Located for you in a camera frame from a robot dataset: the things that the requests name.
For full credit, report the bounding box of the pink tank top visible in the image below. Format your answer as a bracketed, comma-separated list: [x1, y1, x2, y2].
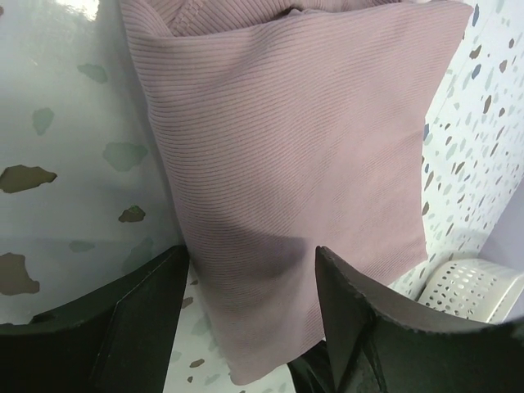
[120, 1, 472, 386]

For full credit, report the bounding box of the white perforated laundry basket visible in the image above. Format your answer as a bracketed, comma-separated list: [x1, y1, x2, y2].
[418, 259, 523, 324]

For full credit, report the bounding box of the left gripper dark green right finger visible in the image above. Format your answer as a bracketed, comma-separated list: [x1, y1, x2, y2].
[315, 246, 523, 392]

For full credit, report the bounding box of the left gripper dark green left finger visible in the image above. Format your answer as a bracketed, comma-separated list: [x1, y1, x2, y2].
[1, 246, 189, 392]

